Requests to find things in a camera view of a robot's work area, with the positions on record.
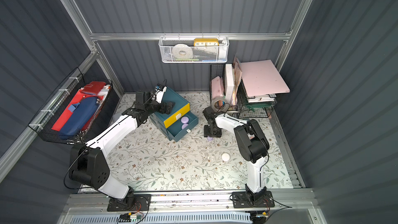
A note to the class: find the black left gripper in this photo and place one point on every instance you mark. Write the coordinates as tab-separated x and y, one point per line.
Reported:
166	107

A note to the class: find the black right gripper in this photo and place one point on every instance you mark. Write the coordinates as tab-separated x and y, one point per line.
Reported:
213	131

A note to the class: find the white earphone case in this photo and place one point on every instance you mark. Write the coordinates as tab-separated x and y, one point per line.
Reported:
225	157

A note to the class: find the yellow drawer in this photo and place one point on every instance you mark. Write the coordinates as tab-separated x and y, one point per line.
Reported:
176	115

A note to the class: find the teal drawer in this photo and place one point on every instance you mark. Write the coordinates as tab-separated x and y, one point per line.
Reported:
183	130

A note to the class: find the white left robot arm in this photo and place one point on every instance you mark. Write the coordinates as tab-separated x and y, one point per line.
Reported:
88	164

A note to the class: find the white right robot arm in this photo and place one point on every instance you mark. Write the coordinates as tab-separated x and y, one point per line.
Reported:
251	141

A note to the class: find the teal drawer cabinet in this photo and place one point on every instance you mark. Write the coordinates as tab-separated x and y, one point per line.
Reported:
169	96

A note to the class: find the clear packing tape roll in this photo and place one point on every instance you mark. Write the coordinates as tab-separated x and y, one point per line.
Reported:
219	104

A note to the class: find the pink notebook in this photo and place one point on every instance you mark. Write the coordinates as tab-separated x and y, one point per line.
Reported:
217	87

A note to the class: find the white book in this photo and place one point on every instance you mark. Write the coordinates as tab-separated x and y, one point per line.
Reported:
229	83

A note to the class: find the white tape roll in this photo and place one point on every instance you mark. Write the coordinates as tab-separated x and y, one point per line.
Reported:
182	52

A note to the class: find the blue pencil pouch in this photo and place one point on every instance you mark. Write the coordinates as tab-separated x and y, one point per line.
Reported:
75	117

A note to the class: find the pink foam board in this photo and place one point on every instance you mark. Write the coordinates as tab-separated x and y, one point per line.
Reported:
261	78

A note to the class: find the yellow clock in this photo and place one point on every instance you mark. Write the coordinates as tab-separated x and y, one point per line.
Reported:
206	42

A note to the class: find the black wire desk rack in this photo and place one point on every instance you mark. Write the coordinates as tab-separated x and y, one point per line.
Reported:
246	107

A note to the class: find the white wire wall basket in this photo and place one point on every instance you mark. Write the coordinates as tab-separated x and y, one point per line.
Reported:
217	54

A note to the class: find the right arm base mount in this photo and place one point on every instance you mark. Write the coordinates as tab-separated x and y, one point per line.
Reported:
246	200

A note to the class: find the black wire side basket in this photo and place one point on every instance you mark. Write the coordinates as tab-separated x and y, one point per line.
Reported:
42	123

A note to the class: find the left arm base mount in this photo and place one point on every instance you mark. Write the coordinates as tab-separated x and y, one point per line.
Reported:
134	203

